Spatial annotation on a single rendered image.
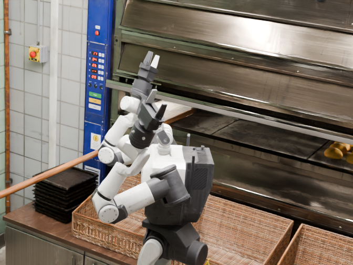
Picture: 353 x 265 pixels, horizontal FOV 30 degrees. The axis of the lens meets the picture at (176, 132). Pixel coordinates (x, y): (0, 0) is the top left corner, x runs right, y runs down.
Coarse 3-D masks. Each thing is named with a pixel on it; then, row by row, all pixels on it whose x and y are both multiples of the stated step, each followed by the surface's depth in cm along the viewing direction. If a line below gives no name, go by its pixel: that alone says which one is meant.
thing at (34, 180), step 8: (184, 112) 406; (192, 112) 411; (168, 120) 389; (96, 152) 332; (72, 160) 319; (80, 160) 322; (56, 168) 308; (64, 168) 312; (40, 176) 299; (48, 176) 303; (24, 184) 290; (32, 184) 295; (0, 192) 280; (8, 192) 282
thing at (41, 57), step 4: (36, 44) 417; (32, 48) 413; (36, 48) 411; (40, 48) 410; (44, 48) 413; (28, 52) 415; (36, 52) 412; (40, 52) 411; (44, 52) 414; (28, 56) 416; (36, 56) 412; (40, 56) 412; (44, 56) 414; (32, 60) 415; (36, 60) 413; (40, 60) 412; (44, 60) 415
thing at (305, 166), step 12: (180, 132) 382; (192, 132) 380; (216, 144) 372; (228, 144) 368; (240, 144) 367; (264, 156) 358; (276, 156) 355; (288, 156) 355; (300, 168) 349; (312, 168) 346; (324, 168) 343; (336, 168) 343; (348, 180) 338
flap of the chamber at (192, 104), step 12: (108, 84) 381; (132, 84) 390; (156, 96) 366; (204, 108) 352; (216, 108) 349; (240, 108) 360; (252, 120) 340; (264, 120) 337; (300, 132) 328; (312, 132) 325; (348, 132) 335
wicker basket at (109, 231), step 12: (132, 180) 402; (120, 192) 406; (84, 204) 379; (72, 216) 372; (84, 216) 368; (96, 216) 395; (132, 216) 402; (144, 216) 398; (72, 228) 374; (84, 228) 385; (96, 228) 366; (108, 228) 362; (120, 228) 357; (132, 228) 389; (144, 228) 391; (84, 240) 373; (96, 240) 368; (108, 240) 364; (120, 240) 375; (132, 240) 355; (120, 252) 361; (132, 252) 357
